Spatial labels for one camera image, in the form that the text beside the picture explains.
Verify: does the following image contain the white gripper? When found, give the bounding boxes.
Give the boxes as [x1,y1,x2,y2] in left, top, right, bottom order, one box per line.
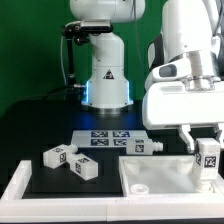
[142,63,224,154]

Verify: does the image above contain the white square tabletop part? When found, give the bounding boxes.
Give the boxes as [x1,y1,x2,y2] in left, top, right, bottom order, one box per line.
[118,154,224,198]

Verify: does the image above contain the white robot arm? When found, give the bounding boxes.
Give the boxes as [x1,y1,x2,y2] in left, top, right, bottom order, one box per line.
[70,0,224,151]

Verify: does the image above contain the white U-shaped fence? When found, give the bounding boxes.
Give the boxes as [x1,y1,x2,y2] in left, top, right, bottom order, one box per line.
[0,160,224,223]

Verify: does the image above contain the white marker sheet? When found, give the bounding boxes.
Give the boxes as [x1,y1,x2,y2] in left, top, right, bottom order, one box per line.
[71,129,151,149]

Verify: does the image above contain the black cables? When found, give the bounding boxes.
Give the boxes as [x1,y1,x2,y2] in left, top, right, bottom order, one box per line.
[13,84,88,103]

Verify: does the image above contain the black camera on stand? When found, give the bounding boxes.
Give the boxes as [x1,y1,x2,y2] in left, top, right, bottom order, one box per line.
[60,19,113,86]

